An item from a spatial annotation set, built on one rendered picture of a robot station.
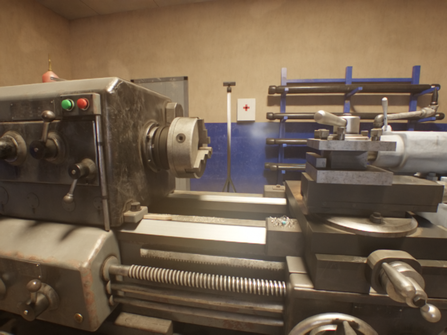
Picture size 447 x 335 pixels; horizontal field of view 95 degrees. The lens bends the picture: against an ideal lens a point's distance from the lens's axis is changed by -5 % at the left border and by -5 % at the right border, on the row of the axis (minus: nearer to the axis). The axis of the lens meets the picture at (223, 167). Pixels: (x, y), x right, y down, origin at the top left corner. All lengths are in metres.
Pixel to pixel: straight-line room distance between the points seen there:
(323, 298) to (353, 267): 0.10
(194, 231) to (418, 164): 0.79
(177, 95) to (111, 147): 3.45
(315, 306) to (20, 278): 0.87
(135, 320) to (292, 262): 0.63
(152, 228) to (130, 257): 0.15
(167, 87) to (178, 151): 3.49
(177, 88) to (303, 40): 2.26
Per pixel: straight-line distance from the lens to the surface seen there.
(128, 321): 1.02
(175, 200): 1.09
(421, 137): 0.95
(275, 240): 0.67
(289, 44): 4.15
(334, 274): 0.58
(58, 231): 0.91
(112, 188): 0.77
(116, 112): 0.77
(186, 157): 0.79
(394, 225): 0.61
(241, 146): 3.88
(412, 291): 0.46
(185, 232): 0.74
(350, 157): 0.61
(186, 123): 0.83
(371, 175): 0.59
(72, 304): 0.87
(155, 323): 0.98
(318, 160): 0.59
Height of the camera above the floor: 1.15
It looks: 9 degrees down
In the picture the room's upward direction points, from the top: straight up
